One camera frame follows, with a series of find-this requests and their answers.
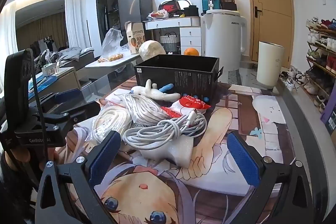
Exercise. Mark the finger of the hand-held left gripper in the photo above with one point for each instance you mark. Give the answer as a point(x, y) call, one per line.
point(69, 95)
point(81, 112)

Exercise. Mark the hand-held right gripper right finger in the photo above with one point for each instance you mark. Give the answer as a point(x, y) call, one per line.
point(244, 161)

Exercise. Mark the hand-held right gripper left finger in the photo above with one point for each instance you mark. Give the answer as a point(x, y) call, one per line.
point(105, 158)

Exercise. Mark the white foam piece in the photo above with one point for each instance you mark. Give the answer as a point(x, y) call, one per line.
point(173, 154)

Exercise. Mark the red balloon packet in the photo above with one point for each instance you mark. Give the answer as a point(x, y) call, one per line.
point(191, 106)

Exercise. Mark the white blue plush toy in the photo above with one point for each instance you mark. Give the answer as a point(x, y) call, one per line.
point(157, 94)

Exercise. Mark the black cardboard box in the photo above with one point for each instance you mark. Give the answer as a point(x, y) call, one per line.
point(189, 79)

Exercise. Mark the person's left hand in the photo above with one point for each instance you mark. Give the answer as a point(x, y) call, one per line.
point(18, 155)

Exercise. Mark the grey cabinet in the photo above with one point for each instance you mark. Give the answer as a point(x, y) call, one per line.
point(60, 79)

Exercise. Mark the grey clothes pile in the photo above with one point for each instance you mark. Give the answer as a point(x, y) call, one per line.
point(68, 53)

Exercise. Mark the printed desk mat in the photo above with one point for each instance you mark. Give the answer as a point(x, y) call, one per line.
point(236, 113)

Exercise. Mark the white side table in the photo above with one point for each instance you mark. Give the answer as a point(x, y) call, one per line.
point(115, 61)

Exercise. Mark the clear plastic snack bag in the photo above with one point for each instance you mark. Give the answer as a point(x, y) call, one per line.
point(111, 43)

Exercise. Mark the white curtain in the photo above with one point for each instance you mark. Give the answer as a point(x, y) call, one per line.
point(74, 16)

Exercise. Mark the printed cardboard fruit box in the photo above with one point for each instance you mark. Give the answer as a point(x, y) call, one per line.
point(135, 37)

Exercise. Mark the pale round bagged bundle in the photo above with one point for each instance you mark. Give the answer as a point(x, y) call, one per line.
point(151, 49)

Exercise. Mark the white sneakers on floor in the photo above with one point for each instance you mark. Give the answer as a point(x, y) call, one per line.
point(291, 78)

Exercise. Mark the purple box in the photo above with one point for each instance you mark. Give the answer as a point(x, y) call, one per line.
point(329, 116)

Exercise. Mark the dark glass cabinet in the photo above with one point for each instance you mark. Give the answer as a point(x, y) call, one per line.
point(110, 3)

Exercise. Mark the white cylindrical bin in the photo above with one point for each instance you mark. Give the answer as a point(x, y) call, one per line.
point(270, 64)

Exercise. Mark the grey fridge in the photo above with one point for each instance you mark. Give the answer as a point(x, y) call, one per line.
point(134, 6)

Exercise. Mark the woven basket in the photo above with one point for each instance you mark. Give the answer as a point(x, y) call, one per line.
point(169, 39)

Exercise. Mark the plastic food bag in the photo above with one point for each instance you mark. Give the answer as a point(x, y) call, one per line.
point(158, 14)

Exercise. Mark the orange fruit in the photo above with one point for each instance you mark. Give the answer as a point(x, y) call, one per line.
point(191, 52)

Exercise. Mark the shoe rack with shoes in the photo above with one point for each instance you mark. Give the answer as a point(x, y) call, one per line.
point(321, 56)

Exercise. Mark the red black bag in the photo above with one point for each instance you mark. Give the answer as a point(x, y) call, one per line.
point(169, 6)

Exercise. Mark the white dresser desk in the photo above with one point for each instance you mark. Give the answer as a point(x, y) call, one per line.
point(189, 31)

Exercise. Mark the small black box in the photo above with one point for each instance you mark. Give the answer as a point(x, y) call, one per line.
point(228, 5)

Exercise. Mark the wooden door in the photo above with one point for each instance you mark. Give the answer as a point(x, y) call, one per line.
point(270, 3)

